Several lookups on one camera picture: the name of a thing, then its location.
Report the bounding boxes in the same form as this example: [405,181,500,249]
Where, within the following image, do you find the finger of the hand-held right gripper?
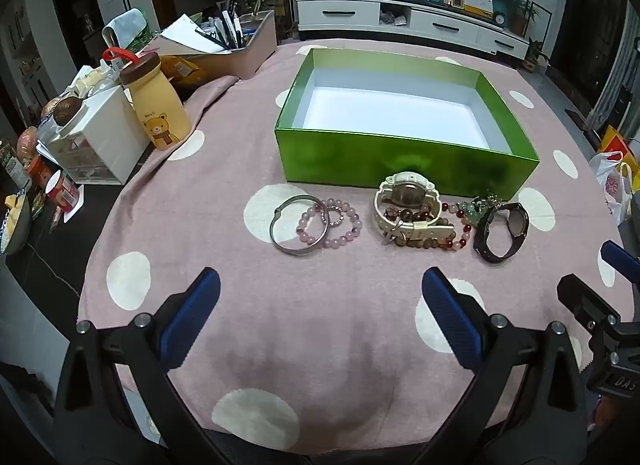
[556,272,623,346]
[601,240,640,289]

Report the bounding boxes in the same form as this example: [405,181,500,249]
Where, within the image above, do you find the bunch of pens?
[195,0,261,50]

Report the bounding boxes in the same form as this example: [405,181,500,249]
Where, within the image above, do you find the white paper sheets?
[160,14,233,54]

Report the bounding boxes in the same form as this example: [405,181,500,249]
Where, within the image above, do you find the white wristwatch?
[373,171,457,244]

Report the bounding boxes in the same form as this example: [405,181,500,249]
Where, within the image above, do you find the brown round bread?
[52,97,83,126]

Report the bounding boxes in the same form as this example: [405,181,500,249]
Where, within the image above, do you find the brown wooden bead bracelet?
[387,205,456,251]

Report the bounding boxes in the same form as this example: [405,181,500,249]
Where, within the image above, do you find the pink storage bin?
[200,10,278,80]

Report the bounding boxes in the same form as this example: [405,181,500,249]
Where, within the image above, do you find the white TV cabinet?
[294,0,531,60]

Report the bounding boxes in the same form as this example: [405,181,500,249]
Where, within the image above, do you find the white plastic bag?
[590,150,636,226]

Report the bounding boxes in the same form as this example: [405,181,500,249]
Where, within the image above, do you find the pink bead bracelet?
[297,200,362,249]

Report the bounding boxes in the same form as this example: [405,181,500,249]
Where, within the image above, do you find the red paper cup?
[45,170,81,208]

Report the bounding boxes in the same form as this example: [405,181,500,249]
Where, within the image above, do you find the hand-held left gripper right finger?
[414,266,591,465]

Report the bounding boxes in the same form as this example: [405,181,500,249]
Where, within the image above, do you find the red bead bracelet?
[440,202,475,252]

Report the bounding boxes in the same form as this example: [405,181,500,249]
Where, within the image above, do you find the silver bangle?
[270,195,330,256]

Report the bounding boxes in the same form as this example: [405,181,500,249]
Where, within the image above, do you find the small potted plant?
[522,37,551,73]

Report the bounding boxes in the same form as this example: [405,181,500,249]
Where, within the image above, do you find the pink polka dot blanket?
[77,39,628,456]

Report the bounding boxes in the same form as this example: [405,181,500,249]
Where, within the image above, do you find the green bead charm bracelet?
[457,193,508,226]

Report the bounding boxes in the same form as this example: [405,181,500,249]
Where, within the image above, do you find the white drawer organizer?
[47,85,151,186]

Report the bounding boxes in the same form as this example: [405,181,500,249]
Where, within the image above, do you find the tall potted plant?
[510,0,541,38]

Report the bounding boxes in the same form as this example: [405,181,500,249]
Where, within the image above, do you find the rolled pale cloth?
[102,8,151,53]

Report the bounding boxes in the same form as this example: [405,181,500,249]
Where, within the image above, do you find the yellow bear bottle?
[102,47,192,150]

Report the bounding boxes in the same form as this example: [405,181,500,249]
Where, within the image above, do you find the yellow snack packet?
[160,55,208,86]

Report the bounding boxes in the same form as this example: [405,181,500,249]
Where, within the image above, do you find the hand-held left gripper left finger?
[52,266,236,465]

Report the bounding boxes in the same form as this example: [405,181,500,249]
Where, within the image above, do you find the green cardboard box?
[274,48,541,202]

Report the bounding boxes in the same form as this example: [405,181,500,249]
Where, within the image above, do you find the black wristwatch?
[472,201,531,263]

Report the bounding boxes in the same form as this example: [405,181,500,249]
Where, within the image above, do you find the ceramic bowl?
[0,190,33,256]

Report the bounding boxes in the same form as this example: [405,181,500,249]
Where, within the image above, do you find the small silver bead bracelet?
[320,199,353,230]

